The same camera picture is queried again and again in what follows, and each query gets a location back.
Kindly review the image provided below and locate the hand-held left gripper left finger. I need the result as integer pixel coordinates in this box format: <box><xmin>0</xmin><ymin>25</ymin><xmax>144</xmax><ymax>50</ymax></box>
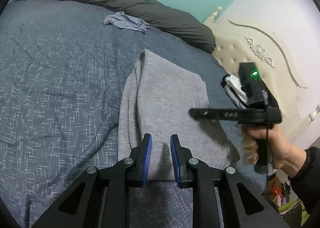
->
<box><xmin>31</xmin><ymin>133</ymin><xmax>152</xmax><ymax>228</ymax></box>

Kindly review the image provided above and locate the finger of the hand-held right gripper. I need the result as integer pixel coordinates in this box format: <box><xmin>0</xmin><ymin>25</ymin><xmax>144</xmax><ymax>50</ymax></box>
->
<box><xmin>188</xmin><ymin>108</ymin><xmax>263</xmax><ymax>121</ymax></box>

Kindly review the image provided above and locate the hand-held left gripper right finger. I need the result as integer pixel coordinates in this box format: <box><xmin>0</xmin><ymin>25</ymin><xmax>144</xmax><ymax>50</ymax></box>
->
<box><xmin>170</xmin><ymin>134</ymin><xmax>290</xmax><ymax>228</ymax></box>

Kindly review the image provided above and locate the grey knit sweater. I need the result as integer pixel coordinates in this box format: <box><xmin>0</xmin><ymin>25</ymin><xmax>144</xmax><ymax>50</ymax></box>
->
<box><xmin>117</xmin><ymin>49</ymin><xmax>240</xmax><ymax>181</ymax></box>

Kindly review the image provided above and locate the person's right forearm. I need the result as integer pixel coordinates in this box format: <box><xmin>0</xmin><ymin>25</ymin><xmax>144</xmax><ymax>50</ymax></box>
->
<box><xmin>287</xmin><ymin>146</ymin><xmax>320</xmax><ymax>216</ymax></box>

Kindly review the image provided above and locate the person's right hand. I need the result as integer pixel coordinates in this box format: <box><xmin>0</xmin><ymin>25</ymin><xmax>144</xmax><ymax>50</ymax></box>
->
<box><xmin>241</xmin><ymin>123</ymin><xmax>307</xmax><ymax>178</ymax></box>

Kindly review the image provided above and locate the black and white garment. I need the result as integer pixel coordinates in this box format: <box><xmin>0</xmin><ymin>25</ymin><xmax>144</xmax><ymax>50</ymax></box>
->
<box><xmin>221</xmin><ymin>74</ymin><xmax>249</xmax><ymax>109</ymax></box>

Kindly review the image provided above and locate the cream tufted headboard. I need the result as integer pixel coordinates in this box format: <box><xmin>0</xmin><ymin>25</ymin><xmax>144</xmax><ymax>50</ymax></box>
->
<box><xmin>202</xmin><ymin>6</ymin><xmax>320</xmax><ymax>149</ymax></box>

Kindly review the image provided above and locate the colourful clutter pile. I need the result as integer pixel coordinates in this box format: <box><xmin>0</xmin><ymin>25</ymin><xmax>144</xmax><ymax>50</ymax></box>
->
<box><xmin>265</xmin><ymin>173</ymin><xmax>305</xmax><ymax>218</ymax></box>

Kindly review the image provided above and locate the blue patterned garment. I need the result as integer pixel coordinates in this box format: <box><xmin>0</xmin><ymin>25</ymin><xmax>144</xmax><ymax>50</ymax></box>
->
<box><xmin>103</xmin><ymin>12</ymin><xmax>150</xmax><ymax>34</ymax></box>

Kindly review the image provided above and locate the dark grey long pillow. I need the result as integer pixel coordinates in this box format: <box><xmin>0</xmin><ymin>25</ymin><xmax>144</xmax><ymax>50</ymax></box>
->
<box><xmin>16</xmin><ymin>0</ymin><xmax>216</xmax><ymax>54</ymax></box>

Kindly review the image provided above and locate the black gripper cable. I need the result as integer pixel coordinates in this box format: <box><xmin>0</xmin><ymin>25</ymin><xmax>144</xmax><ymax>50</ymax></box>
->
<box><xmin>264</xmin><ymin>91</ymin><xmax>272</xmax><ymax>177</ymax></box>

